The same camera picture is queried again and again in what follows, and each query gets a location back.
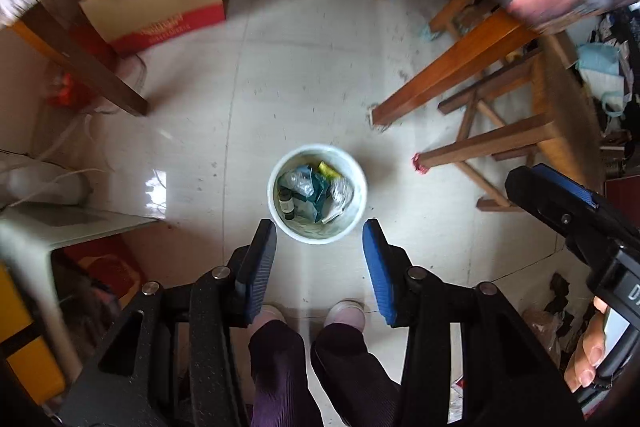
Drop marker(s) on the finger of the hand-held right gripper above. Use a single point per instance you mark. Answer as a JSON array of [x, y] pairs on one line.
[[540, 199]]

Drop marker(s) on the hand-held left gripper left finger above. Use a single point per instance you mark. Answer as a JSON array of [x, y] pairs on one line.
[[257, 267]]

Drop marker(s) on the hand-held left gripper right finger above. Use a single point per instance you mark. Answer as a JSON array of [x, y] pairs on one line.
[[380, 267]]

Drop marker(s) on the small dark glass bottle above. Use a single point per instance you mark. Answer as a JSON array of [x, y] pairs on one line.
[[286, 205]]

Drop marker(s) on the white plastic bucket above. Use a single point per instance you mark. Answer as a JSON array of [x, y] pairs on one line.
[[320, 234]]

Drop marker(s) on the teal plastic bag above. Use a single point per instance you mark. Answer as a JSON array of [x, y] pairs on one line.
[[307, 207]]

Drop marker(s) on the green foil wrapper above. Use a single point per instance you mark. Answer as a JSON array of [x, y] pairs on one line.
[[327, 169]]

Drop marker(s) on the person's right hand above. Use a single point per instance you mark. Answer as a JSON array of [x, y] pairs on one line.
[[582, 357]]

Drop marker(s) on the person's left shoe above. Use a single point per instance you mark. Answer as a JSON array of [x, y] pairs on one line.
[[270, 314]]

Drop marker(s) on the person's shoe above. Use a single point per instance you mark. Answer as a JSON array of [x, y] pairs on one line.
[[270, 314], [345, 312]]

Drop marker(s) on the person's right shoe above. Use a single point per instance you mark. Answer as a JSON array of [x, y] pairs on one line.
[[345, 312]]

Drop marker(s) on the crumpled clear plastic wrapper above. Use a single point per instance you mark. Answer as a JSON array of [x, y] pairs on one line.
[[300, 184], [342, 193]]

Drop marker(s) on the wooden stool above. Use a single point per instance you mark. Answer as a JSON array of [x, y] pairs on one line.
[[550, 107]]

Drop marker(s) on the person's left leg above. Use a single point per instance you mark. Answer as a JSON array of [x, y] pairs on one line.
[[282, 372]]

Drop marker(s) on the person's leg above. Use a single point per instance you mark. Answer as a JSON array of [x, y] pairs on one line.
[[350, 372], [282, 372]]

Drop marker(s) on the person's right leg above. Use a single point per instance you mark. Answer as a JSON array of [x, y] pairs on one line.
[[350, 372]]

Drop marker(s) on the light blue plastic bag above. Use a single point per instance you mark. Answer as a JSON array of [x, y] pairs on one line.
[[597, 67]]

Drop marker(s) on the wooden table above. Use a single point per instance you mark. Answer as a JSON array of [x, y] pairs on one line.
[[450, 57]]

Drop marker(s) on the blue rag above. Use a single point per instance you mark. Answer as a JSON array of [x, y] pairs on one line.
[[427, 33]]

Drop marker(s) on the white plastic stool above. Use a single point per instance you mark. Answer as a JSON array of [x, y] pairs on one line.
[[50, 227]]

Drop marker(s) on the white appliance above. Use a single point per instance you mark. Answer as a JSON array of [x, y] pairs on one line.
[[40, 187]]

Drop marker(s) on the yellow box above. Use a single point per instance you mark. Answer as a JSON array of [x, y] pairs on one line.
[[25, 347]]

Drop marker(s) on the red plastic bag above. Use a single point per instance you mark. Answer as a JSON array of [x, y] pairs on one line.
[[65, 92]]

